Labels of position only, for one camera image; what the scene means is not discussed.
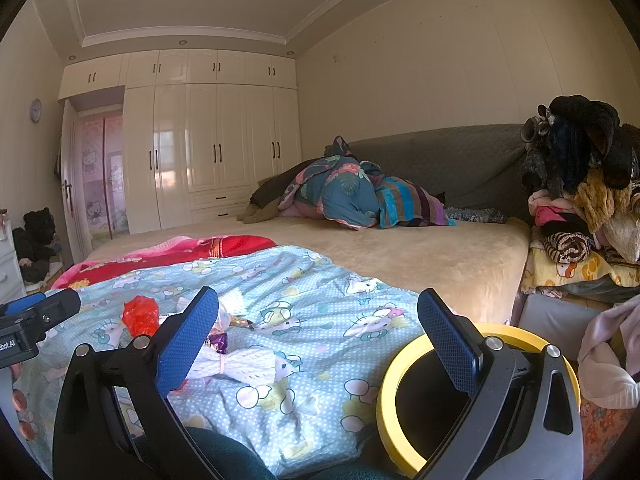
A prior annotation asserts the white drawer cabinet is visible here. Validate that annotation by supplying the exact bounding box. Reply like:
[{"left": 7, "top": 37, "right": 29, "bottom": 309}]
[{"left": 0, "top": 208, "right": 25, "bottom": 304}]

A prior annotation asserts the pale pink cloth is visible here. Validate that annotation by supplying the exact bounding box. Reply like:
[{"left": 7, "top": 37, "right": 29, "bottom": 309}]
[{"left": 578, "top": 296, "right": 639, "bottom": 410}]

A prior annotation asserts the purple orange snack wrapper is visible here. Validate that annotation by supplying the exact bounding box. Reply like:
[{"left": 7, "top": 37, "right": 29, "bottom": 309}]
[{"left": 204, "top": 316, "right": 255, "bottom": 354}]

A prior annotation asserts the white glossy wardrobe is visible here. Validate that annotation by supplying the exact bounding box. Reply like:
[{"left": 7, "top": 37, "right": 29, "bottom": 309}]
[{"left": 58, "top": 49, "right": 300, "bottom": 234}]

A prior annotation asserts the person's left hand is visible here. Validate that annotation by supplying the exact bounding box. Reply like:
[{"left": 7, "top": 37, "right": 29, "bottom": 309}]
[{"left": 10, "top": 363, "right": 36, "bottom": 442}]

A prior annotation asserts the pile of clothes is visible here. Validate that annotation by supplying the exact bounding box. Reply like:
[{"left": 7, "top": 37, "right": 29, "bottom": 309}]
[{"left": 521, "top": 168, "right": 639, "bottom": 304}]

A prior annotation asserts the white open door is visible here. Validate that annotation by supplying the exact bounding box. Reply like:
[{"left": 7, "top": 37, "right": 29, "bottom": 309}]
[{"left": 61, "top": 100, "right": 92, "bottom": 263}]

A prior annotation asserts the striped colourful blanket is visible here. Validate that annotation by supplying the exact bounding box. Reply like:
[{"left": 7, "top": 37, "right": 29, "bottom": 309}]
[{"left": 375, "top": 177, "right": 454, "bottom": 229}]

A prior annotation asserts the black bag on floor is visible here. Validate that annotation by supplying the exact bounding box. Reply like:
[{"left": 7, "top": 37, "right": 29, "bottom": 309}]
[{"left": 12, "top": 207, "right": 62, "bottom": 284}]

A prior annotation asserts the yellow rimmed black trash bin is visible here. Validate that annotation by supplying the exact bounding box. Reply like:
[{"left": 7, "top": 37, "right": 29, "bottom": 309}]
[{"left": 376, "top": 324, "right": 584, "bottom": 479}]

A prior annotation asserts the red plastic wrapper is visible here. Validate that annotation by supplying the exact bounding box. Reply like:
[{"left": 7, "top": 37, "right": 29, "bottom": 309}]
[{"left": 122, "top": 296, "right": 160, "bottom": 337}]

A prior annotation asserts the teal floral crumpled quilt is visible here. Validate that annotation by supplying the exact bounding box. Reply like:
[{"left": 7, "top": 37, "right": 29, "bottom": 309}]
[{"left": 278, "top": 136, "right": 384, "bottom": 230}]

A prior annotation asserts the light blue Hello Kitty quilt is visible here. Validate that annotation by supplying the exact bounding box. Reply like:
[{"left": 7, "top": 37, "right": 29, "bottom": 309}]
[{"left": 17, "top": 246, "right": 422, "bottom": 478}]

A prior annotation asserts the grey upholstered headboard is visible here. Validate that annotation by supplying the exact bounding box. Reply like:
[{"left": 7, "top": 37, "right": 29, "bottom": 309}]
[{"left": 349, "top": 124, "right": 530, "bottom": 222}]

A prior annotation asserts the orange floral fabric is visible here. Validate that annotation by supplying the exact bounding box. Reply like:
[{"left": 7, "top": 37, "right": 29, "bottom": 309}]
[{"left": 580, "top": 398, "right": 634, "bottom": 479}]

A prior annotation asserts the black plush toy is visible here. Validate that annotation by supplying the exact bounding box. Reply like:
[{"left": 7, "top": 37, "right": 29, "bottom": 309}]
[{"left": 520, "top": 96, "right": 639, "bottom": 198}]

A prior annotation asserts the dark brown garment on bed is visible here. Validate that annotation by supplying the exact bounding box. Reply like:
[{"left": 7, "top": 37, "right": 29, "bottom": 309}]
[{"left": 236, "top": 159, "right": 314, "bottom": 224}]

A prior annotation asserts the round wall clock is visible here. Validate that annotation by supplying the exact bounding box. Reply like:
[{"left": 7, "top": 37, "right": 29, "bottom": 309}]
[{"left": 29, "top": 99, "right": 42, "bottom": 124}]

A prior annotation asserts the pink Hello Kitty sliding door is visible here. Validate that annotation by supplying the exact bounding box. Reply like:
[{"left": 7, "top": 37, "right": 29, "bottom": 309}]
[{"left": 76, "top": 112, "right": 129, "bottom": 249}]

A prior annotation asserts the grey storage box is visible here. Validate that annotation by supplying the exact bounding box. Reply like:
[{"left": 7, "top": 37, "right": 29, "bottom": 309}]
[{"left": 518, "top": 294, "right": 608, "bottom": 362}]

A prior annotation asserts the red pink blanket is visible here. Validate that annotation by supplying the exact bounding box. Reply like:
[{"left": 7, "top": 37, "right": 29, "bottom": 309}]
[{"left": 52, "top": 235, "right": 277, "bottom": 289}]

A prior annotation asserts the beige bed mattress cover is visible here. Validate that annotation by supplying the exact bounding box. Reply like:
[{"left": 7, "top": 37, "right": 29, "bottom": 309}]
[{"left": 89, "top": 217, "right": 530, "bottom": 323}]

